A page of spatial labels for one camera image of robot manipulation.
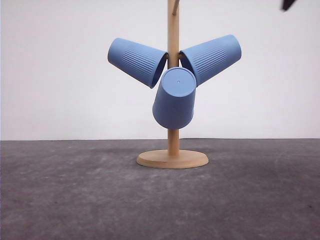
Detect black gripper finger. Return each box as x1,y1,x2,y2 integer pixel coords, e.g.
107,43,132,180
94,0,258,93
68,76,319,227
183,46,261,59
282,0,296,11

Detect blue ribbed cup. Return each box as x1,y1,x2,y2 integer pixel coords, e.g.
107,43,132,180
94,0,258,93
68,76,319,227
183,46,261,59
179,35,242,86
107,37,168,89
152,67,197,129

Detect wooden mug tree stand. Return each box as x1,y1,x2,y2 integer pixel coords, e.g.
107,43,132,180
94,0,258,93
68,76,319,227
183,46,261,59
136,0,209,170

